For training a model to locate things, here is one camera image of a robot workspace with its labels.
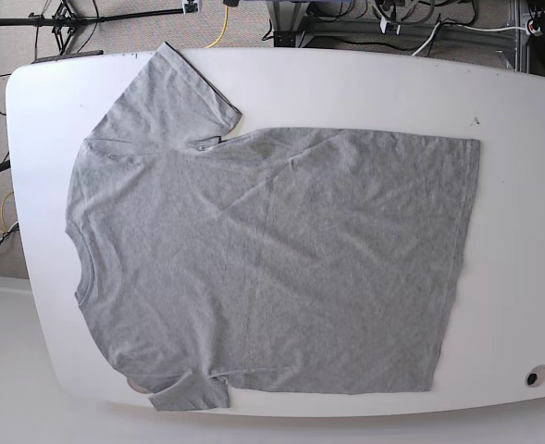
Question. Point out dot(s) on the tan round table grommet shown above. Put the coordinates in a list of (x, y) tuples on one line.
[(137, 388)]

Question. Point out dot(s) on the black tripod stand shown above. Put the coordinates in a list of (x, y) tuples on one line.
[(66, 23)]

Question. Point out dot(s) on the grey T-shirt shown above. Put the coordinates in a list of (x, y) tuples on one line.
[(299, 260)]

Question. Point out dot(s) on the aluminium frame stand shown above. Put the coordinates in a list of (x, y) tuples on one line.
[(419, 28)]

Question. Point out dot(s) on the round table grommet hole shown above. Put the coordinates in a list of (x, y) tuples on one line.
[(536, 377)]

